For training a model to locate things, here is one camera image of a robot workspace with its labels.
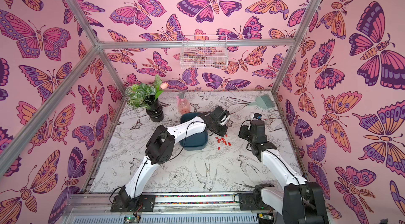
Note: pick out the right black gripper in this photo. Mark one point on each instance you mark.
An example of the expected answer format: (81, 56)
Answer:
(248, 133)

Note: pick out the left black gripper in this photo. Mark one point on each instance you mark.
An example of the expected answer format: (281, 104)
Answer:
(224, 131)

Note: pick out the teal plastic storage box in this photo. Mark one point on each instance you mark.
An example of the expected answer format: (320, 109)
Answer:
(196, 141)

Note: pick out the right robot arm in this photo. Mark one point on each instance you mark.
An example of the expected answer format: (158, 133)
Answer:
(301, 201)

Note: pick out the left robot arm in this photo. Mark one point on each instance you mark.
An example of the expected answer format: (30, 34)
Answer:
(159, 150)

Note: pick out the pink spray bottle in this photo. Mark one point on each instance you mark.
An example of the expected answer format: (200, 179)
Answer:
(183, 104)

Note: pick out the green plant in black vase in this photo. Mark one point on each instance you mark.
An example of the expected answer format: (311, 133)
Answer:
(146, 96)

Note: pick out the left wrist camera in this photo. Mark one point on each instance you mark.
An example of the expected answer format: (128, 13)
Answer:
(219, 115)

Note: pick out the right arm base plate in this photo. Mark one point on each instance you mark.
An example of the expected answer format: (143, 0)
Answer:
(253, 202)

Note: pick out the white wire basket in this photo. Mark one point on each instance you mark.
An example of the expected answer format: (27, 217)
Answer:
(204, 52)

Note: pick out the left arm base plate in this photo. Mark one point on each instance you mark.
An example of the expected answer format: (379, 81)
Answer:
(143, 203)

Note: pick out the aluminium front rail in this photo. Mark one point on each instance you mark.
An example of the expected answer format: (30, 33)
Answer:
(100, 203)

